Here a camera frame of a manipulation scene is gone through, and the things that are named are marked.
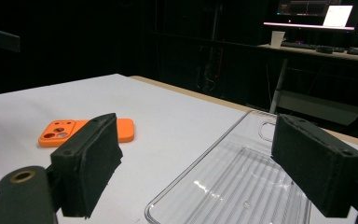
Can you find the desk with white legs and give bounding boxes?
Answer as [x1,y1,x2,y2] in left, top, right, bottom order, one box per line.
[257,43,358,125]

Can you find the black keyboard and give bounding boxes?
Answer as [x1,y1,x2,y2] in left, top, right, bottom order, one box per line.
[281,40,346,53]

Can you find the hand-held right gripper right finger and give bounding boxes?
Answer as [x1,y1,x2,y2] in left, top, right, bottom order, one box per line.
[270,113,358,218]

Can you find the orange phone case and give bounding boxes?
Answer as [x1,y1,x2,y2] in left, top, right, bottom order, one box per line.
[37,118,135,148]

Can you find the clear plastic tray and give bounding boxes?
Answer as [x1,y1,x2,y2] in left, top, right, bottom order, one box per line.
[144,109,311,224]

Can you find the wide computer monitor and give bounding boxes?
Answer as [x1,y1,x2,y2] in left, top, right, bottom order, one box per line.
[263,0,357,32]

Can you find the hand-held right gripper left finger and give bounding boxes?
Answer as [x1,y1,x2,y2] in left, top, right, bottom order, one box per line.
[49,112,124,218]

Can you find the white paper cup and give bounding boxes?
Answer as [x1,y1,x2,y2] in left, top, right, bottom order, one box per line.
[269,30,286,49]

